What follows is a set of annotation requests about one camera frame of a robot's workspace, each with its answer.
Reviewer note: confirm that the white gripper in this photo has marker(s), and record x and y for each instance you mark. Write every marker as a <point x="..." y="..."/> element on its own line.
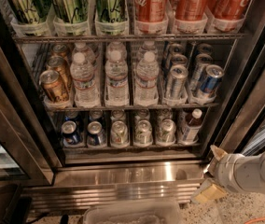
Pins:
<point x="225" y="172"/>

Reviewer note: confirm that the brown bottle with blue label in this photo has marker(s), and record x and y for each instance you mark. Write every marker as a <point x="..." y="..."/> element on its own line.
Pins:
<point x="191" y="126"/>

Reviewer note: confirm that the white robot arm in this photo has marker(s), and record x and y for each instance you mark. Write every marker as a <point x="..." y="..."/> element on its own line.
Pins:
<point x="234" y="173"/>

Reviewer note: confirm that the fridge door right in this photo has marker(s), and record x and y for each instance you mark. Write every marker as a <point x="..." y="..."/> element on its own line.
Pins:
<point x="248" y="115"/>

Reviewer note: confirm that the water bottle front right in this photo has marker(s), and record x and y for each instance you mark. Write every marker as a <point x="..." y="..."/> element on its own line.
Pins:
<point x="146" y="79"/>

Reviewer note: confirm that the water bottle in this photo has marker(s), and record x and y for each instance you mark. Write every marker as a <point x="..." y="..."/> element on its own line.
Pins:
<point x="83" y="75"/>
<point x="146" y="79"/>
<point x="116" y="80"/>

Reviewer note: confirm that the water bottle front middle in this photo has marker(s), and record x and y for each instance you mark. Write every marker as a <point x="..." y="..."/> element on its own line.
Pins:
<point x="116" y="80"/>

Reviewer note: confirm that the steel fridge base grille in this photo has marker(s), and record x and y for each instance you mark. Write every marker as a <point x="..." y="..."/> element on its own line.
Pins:
<point x="82" y="187"/>

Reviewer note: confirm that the water bottle front left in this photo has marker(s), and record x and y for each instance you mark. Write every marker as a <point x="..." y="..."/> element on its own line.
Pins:
<point x="83" y="75"/>

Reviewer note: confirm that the silver can bottom right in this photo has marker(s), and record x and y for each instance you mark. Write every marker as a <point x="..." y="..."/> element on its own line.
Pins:
<point x="166" y="133"/>

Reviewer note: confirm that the clear plastic bin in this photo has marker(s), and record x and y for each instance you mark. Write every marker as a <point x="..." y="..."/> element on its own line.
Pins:
<point x="150" y="211"/>

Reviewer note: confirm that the silver can bottom middle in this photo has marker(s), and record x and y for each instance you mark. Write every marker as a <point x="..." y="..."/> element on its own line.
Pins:
<point x="143" y="134"/>

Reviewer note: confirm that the silver blue can front right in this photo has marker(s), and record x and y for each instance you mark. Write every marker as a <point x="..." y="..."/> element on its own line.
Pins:
<point x="210" y="81"/>

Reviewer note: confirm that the silver blue can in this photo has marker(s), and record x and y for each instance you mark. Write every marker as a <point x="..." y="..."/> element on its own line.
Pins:
<point x="210" y="81"/>
<point x="176" y="80"/>

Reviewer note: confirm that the silver can bottom left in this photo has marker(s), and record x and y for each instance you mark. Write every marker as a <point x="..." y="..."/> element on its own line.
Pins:
<point x="119" y="134"/>

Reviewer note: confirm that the silver blue can front left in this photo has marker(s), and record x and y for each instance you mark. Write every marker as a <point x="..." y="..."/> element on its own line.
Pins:
<point x="176" y="80"/>

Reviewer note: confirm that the blue pepsi can right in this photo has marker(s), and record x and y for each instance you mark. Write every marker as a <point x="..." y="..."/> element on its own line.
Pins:
<point x="96" y="136"/>

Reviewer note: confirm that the blue pepsi can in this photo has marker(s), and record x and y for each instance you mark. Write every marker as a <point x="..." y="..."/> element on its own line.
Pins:
<point x="96" y="136"/>
<point x="70" y="132"/>

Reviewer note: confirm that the blue pepsi can left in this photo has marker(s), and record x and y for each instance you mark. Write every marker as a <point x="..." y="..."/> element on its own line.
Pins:
<point x="70" y="132"/>

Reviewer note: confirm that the red cola can right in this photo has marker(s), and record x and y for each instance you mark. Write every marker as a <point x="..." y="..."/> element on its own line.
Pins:
<point x="230" y="10"/>

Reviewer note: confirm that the red cola can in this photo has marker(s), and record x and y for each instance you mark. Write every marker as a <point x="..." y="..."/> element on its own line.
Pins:
<point x="150" y="10"/>
<point x="190" y="10"/>
<point x="230" y="10"/>

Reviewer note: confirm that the red cola can middle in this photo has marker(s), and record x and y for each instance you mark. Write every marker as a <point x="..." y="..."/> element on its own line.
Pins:
<point x="190" y="10"/>

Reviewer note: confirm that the red cola can left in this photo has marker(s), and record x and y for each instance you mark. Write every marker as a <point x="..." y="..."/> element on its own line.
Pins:
<point x="150" y="10"/>

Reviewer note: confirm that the gold can front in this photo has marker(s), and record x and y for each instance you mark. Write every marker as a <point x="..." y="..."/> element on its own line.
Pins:
<point x="53" y="86"/>

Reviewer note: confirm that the gold can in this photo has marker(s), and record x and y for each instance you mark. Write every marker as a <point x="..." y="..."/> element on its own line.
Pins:
<point x="53" y="86"/>
<point x="60" y="65"/>
<point x="60" y="50"/>

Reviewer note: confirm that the gold can middle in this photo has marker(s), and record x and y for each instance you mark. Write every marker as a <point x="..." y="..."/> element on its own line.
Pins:
<point x="60" y="65"/>

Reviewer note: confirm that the gold can back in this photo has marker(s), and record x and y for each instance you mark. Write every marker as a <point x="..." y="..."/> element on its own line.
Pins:
<point x="60" y="50"/>

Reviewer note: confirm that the green can top right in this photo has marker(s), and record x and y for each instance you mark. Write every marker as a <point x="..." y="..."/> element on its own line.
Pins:
<point x="111" y="11"/>

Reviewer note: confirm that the green can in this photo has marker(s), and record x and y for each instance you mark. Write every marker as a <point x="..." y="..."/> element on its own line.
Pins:
<point x="71" y="11"/>
<point x="111" y="11"/>
<point x="30" y="11"/>

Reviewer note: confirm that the green can top middle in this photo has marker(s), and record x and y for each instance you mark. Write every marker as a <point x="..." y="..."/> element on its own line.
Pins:
<point x="71" y="11"/>

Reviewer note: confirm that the green can top left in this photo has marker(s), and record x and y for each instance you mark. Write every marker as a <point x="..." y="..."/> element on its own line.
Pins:
<point x="30" y="11"/>

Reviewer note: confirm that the middle wire shelf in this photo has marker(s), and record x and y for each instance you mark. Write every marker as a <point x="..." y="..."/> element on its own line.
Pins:
<point x="129" y="107"/>

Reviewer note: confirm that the wire shelf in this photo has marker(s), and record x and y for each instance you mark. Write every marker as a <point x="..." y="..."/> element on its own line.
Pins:
<point x="124" y="38"/>
<point x="129" y="107"/>

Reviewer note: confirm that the top wire shelf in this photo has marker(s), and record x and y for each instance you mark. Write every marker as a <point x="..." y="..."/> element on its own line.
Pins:
<point x="124" y="38"/>

